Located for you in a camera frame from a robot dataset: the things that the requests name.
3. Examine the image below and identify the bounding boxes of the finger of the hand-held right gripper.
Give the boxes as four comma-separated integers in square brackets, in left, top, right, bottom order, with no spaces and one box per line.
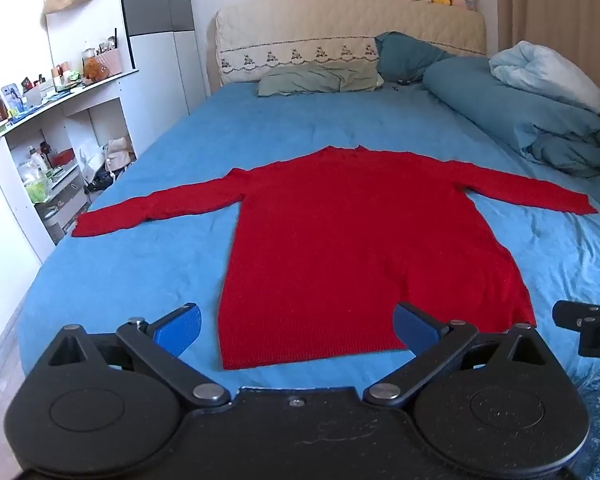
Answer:
[552,300,600,332]

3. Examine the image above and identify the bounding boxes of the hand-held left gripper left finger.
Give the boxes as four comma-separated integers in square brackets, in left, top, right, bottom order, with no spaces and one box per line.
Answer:
[47,302,231,407]

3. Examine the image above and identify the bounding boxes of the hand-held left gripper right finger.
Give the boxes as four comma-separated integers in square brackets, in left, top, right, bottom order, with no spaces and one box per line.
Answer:
[362,302,556,408]

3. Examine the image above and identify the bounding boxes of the red knit sweater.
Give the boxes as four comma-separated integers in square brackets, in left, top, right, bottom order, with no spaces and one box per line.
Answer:
[71,145,598,371]

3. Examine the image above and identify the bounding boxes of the bed with blue sheet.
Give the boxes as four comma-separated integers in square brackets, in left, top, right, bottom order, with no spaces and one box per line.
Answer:
[17,80,600,411]

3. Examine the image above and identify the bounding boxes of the green plastic bag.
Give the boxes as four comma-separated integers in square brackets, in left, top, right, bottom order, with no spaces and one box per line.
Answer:
[24,177,51,204]

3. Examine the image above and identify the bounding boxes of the blue duvet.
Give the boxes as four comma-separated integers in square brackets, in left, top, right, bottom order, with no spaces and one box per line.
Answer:
[422,56,600,178]

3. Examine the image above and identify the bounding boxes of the white shelf unit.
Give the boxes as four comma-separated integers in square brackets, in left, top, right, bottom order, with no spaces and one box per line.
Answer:
[0,67,141,266]

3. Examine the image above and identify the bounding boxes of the pale blue white blanket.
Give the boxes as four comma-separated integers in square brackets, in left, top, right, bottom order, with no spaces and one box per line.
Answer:
[489,41,600,113]

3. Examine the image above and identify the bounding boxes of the grey-green pillow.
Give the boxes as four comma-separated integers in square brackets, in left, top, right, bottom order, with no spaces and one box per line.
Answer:
[256,62,383,97]

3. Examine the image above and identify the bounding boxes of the teal pillow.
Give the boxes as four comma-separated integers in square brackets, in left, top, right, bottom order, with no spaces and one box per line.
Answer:
[374,31,453,85]

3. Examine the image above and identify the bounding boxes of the brown teddy bear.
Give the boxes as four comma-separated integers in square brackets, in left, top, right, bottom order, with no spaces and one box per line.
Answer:
[82,56,110,82]

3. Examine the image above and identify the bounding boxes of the pink storage box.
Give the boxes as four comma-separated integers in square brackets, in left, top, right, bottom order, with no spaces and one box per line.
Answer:
[99,49,124,77]

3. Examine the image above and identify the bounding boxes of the white and grey wardrobe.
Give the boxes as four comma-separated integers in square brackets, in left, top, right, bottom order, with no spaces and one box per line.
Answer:
[117,0,198,158]

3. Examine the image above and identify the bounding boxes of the beige curtain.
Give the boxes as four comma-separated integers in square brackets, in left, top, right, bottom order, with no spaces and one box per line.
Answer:
[495,0,600,126]

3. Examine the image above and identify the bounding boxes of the beige quilted headboard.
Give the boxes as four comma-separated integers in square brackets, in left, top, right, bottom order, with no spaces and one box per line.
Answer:
[209,0,488,93]

